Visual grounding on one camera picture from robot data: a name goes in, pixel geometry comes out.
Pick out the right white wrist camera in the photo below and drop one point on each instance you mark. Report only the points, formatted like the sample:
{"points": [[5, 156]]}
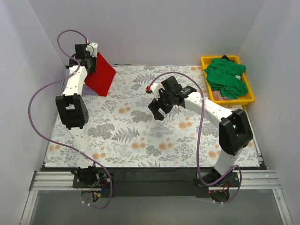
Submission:
{"points": [[154, 90]]}

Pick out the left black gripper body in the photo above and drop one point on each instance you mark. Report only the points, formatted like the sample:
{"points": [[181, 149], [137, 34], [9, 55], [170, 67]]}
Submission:
{"points": [[91, 64]]}

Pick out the folded lavender t shirt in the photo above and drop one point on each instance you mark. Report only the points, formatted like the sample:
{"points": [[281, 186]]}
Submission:
{"points": [[85, 91]]}

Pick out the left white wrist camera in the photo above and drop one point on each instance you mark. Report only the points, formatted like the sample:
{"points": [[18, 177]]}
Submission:
{"points": [[92, 48]]}

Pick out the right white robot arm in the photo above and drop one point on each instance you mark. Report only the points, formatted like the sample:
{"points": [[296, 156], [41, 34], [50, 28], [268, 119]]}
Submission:
{"points": [[235, 132]]}

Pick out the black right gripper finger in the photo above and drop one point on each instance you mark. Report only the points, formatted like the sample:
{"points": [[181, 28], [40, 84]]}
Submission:
{"points": [[154, 103], [157, 114]]}

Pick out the green t shirt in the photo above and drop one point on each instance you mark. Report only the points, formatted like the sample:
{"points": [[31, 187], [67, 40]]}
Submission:
{"points": [[225, 76]]}

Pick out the black table front rail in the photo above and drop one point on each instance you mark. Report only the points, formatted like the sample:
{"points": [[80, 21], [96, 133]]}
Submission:
{"points": [[148, 182]]}

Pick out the red t shirt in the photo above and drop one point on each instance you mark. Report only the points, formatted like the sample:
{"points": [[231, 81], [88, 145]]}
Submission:
{"points": [[101, 80]]}

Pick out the black garment in bin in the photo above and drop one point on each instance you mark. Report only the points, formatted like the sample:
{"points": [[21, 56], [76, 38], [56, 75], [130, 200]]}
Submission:
{"points": [[226, 58]]}

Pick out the aluminium frame rail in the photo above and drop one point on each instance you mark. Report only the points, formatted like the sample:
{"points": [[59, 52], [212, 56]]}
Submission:
{"points": [[156, 196]]}

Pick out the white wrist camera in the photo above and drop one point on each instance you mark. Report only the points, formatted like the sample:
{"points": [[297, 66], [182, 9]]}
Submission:
{"points": [[154, 90], [92, 48]]}

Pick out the pink garment in bin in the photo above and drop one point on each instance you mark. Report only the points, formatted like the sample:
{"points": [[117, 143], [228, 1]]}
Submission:
{"points": [[218, 97]]}

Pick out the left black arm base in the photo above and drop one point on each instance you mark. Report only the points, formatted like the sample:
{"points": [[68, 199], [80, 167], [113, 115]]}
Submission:
{"points": [[90, 177]]}

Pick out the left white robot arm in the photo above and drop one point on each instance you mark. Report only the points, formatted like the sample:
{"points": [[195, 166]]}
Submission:
{"points": [[71, 107]]}

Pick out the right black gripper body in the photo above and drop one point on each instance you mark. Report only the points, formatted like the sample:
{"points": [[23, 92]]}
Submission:
{"points": [[161, 103]]}

